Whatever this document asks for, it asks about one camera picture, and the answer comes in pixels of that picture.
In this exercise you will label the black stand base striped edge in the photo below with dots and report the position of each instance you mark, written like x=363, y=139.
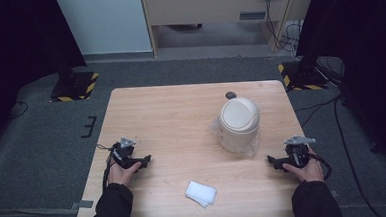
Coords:
x=301, y=76
x=74, y=86

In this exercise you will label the grey tape strip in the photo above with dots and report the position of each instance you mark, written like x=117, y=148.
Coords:
x=82, y=204

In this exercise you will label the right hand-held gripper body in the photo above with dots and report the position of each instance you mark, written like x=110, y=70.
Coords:
x=298, y=151

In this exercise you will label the white panel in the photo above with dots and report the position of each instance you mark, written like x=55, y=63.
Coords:
x=103, y=23

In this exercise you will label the black curtain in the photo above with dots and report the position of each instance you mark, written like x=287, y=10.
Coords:
x=17, y=47
x=361, y=46

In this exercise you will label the small dark round object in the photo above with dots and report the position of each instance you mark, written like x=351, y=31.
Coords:
x=230, y=95

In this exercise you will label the person's left hand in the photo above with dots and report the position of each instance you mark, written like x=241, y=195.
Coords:
x=124, y=173

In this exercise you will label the person's right hand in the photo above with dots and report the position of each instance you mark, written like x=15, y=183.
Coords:
x=307, y=171

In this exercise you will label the white folded tissue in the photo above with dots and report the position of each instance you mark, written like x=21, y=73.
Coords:
x=201, y=193

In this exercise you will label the white swing-lid trash can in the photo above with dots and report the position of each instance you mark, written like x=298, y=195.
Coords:
x=238, y=124

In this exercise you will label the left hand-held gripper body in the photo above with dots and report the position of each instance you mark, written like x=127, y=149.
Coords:
x=124, y=152

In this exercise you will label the clear plastic bag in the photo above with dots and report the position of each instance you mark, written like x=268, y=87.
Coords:
x=254, y=148

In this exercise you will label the light wooden desk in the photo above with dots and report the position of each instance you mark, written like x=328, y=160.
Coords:
x=209, y=7

